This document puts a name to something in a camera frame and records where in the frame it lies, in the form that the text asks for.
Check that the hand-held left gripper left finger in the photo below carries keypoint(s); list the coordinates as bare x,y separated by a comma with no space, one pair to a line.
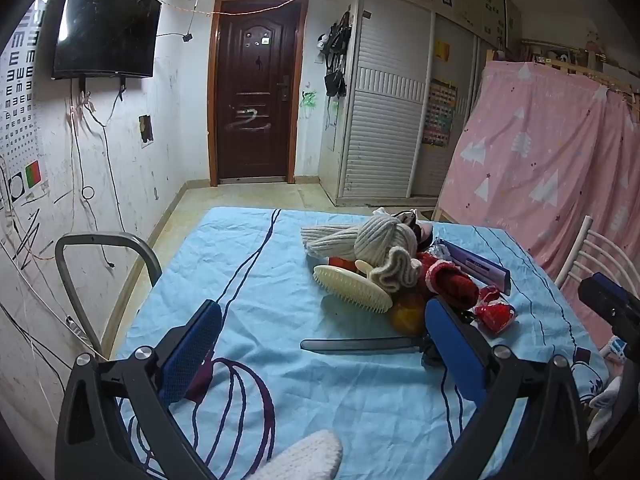
192,345

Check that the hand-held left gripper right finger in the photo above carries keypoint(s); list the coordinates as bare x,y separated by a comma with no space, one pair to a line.
452,355

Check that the red striped knit hat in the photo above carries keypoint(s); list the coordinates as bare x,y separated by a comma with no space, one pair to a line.
452,282

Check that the person's right hand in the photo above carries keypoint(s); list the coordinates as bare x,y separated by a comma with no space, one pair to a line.
616,346

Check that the person's left hand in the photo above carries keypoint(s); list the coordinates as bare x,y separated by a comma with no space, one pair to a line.
305,457

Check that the red snack packet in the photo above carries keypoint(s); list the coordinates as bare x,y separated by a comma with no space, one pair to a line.
497,315

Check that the orange fruit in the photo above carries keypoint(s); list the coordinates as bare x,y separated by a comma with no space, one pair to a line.
407,315

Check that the white metal chair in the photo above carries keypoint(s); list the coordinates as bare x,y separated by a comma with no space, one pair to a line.
582,240

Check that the purple carton box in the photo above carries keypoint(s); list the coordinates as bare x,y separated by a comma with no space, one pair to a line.
475,265

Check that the silver foil wrapper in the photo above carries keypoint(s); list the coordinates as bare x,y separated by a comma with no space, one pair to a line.
441,251

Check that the light blue tablecloth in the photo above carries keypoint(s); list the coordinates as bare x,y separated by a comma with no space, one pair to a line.
300,385

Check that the white power strip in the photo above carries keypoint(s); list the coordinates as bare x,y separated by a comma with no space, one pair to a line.
77,330

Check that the cream hairbrush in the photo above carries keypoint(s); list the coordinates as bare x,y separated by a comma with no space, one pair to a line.
345,285

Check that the cream knit hat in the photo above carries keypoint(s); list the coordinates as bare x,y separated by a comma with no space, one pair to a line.
380,240

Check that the dark striped cloth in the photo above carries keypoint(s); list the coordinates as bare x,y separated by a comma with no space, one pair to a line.
407,219

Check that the grey metal chair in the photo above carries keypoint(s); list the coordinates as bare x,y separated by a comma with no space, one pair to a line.
65,270

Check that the pink tree print curtain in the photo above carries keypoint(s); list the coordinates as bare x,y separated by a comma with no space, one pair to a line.
540,160

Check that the cream ribbed knit sleeve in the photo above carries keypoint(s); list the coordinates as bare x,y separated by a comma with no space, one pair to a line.
330,240

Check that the white louvred wardrobe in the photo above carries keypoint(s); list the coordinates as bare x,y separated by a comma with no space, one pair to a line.
380,125

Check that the dark brown wooden door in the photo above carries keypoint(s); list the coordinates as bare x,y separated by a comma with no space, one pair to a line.
255,110

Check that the colourful grid poster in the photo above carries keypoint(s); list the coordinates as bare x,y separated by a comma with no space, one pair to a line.
440,110

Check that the small black hanging bag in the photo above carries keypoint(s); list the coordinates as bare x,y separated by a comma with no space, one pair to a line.
335,85

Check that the yellow paper note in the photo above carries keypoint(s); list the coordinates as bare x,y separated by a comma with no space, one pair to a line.
442,50

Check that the large black hanging bag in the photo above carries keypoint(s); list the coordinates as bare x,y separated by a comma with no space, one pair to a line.
339,40

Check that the open wall socket box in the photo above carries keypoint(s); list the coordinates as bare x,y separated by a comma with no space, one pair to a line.
146,130

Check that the eye chart wall poster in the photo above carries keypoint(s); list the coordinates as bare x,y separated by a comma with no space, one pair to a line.
20,100

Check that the black wall television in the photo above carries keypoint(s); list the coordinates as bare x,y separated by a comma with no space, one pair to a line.
107,20

